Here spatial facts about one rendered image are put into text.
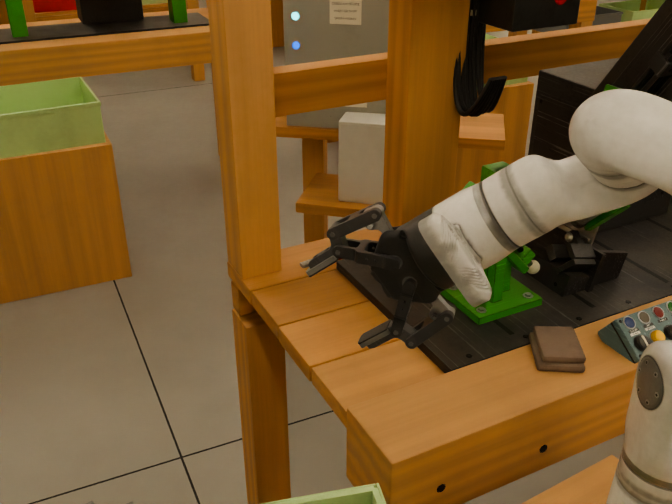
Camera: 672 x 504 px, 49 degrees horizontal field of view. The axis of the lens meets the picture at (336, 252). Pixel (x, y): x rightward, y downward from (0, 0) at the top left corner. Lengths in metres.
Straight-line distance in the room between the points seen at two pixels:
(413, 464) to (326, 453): 1.30
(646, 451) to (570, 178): 0.35
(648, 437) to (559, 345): 0.44
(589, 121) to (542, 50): 1.25
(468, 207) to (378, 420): 0.56
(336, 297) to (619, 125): 0.94
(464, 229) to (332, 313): 0.79
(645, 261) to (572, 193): 1.02
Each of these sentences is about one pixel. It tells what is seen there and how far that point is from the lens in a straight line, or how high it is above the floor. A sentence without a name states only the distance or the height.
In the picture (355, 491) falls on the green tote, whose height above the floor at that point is 0.96.
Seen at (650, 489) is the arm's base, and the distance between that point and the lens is 0.94.
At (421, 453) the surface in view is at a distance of 1.12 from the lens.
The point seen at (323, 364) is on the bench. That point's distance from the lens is 1.30.
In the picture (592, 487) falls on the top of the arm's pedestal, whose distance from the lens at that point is 1.19.
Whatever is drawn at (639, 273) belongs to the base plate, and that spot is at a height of 0.90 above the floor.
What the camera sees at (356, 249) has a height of 1.32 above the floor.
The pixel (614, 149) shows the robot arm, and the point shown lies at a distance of 0.62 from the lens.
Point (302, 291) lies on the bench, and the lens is 1.50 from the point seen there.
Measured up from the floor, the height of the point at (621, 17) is 0.36.
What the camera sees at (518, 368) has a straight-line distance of 1.29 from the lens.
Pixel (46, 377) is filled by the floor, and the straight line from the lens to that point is 2.88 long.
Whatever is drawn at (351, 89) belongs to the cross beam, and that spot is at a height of 1.22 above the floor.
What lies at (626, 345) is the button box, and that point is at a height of 0.92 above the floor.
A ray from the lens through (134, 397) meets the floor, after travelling 2.69.
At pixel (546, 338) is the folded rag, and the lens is 1.32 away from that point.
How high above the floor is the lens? 1.67
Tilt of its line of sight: 29 degrees down
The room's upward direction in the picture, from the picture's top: straight up
